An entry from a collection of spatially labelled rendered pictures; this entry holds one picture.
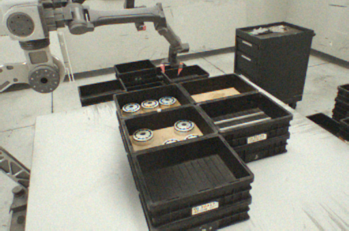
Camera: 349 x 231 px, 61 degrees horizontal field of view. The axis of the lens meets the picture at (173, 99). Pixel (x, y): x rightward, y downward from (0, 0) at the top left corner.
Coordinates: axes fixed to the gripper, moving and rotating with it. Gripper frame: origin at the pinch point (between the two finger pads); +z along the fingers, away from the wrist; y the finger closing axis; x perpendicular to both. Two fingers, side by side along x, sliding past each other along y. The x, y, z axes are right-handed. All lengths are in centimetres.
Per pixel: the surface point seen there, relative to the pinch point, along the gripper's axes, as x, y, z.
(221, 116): 36.4, -33.8, -0.5
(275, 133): 53, -59, -9
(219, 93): 9.0, -33.4, 4.2
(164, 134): 56, -5, 1
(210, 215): 103, -28, -9
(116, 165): 69, 18, 16
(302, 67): -109, -124, 41
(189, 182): 89, -19, -7
